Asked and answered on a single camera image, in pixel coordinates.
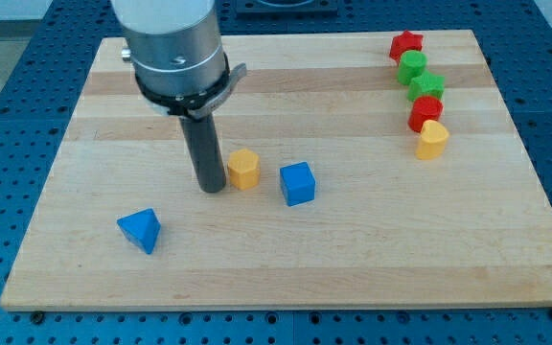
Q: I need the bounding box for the yellow hexagon block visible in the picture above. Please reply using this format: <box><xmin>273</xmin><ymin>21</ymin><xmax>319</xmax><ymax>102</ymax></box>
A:
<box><xmin>227</xmin><ymin>149</ymin><xmax>261</xmax><ymax>191</ymax></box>

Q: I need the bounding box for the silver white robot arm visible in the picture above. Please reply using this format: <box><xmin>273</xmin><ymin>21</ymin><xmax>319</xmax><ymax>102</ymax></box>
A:
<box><xmin>111</xmin><ymin>0</ymin><xmax>246</xmax><ymax>120</ymax></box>

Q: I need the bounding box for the yellow heart block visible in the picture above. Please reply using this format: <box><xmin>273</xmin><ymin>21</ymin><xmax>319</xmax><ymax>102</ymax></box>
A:
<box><xmin>415</xmin><ymin>120</ymin><xmax>450</xmax><ymax>160</ymax></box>

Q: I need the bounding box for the blue cube block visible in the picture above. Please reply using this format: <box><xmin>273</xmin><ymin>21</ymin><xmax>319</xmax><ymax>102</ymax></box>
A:
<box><xmin>279</xmin><ymin>162</ymin><xmax>316</xmax><ymax>207</ymax></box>

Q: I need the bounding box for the wooden board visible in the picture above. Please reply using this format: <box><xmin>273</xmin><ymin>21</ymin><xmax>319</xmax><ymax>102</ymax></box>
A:
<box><xmin>0</xmin><ymin>30</ymin><xmax>552</xmax><ymax>311</ymax></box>

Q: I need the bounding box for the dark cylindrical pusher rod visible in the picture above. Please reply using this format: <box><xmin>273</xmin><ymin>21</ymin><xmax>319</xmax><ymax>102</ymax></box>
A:
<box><xmin>179</xmin><ymin>115</ymin><xmax>226</xmax><ymax>194</ymax></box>

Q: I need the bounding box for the blue triangle block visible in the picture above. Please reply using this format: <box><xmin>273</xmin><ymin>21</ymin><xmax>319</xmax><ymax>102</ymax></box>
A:
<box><xmin>117</xmin><ymin>208</ymin><xmax>161</xmax><ymax>255</ymax></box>

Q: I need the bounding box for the green cylinder block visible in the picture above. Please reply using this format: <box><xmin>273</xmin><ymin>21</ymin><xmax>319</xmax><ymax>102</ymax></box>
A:
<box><xmin>397</xmin><ymin>50</ymin><xmax>427</xmax><ymax>85</ymax></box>

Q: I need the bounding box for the green star block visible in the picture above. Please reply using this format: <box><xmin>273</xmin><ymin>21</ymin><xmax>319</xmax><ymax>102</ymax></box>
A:
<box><xmin>406</xmin><ymin>71</ymin><xmax>446</xmax><ymax>102</ymax></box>

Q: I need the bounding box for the red star block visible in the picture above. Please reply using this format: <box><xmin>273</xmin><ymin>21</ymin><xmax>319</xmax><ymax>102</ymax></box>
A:
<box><xmin>389</xmin><ymin>30</ymin><xmax>424</xmax><ymax>63</ymax></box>

